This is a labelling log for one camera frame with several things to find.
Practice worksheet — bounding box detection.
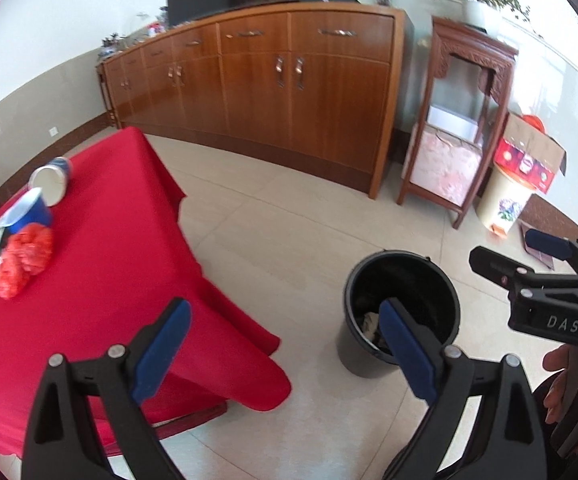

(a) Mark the red tablecloth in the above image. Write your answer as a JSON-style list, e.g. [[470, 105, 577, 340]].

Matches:
[[0, 126, 292, 458]]

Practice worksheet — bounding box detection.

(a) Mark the black plastic bucket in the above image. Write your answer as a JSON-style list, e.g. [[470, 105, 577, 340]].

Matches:
[[336, 250, 462, 380]]

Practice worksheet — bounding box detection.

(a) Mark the long wooden sideboard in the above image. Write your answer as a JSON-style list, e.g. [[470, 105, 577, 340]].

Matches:
[[95, 2, 415, 200]]

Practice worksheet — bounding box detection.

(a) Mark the white paper cup blue print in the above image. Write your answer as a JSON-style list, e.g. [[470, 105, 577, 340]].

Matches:
[[29, 156, 73, 207]]

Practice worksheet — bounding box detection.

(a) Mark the white floral waste bin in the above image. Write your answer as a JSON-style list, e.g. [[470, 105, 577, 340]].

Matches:
[[476, 165, 532, 236]]

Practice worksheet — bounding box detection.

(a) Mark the blue white potted plant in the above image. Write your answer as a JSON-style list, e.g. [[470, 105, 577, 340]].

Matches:
[[100, 32, 124, 58]]

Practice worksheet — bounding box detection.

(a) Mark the carved wooden stand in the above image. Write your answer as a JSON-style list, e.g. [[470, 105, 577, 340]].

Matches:
[[396, 15, 520, 231]]

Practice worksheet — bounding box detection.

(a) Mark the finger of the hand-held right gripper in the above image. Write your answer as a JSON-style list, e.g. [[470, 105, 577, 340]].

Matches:
[[525, 228, 578, 273], [469, 245, 537, 287]]

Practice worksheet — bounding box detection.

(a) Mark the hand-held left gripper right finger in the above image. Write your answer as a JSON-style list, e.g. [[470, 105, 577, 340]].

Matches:
[[378, 298, 555, 480]]

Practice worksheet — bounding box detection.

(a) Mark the red mesh bag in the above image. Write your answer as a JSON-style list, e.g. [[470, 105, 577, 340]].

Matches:
[[0, 224, 54, 301]]

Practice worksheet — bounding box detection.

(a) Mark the crumpled white paper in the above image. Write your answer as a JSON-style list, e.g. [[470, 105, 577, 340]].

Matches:
[[353, 311, 386, 350]]

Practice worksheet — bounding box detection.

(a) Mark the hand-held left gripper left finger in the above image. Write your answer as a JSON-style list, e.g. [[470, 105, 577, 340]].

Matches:
[[21, 298, 192, 480]]

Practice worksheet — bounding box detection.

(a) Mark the white flat box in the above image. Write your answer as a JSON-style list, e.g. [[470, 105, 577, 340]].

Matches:
[[426, 105, 480, 143]]

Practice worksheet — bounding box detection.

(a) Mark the red printed cardboard box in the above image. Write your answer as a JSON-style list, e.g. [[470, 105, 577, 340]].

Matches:
[[492, 112, 567, 196]]

